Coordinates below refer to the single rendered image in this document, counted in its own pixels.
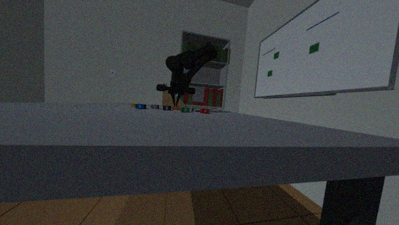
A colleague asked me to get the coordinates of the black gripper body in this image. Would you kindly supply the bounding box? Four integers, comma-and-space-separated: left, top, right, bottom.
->
156, 74, 196, 94

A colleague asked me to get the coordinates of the blue block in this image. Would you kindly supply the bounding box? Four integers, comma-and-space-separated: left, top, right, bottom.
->
135, 104, 146, 109

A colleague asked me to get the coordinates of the red block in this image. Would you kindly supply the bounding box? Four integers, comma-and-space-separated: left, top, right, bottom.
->
200, 109, 209, 114

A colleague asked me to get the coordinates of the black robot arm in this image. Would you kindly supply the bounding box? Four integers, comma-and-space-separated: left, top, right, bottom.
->
165, 42, 218, 90

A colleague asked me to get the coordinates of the green block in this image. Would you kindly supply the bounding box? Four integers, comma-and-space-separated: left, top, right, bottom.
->
181, 107, 190, 113

